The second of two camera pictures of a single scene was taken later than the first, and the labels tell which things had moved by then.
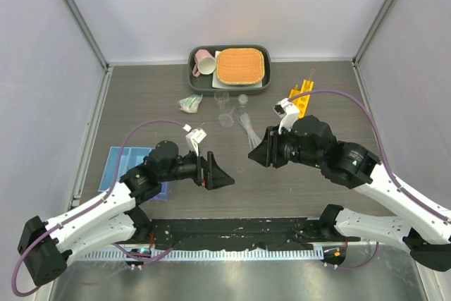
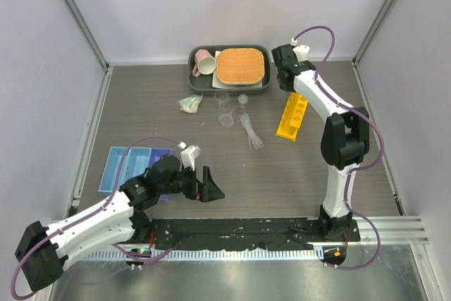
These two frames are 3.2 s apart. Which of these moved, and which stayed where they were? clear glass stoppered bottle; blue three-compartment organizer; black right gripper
Moved: black right gripper
Stayed: blue three-compartment organizer; clear glass stoppered bottle
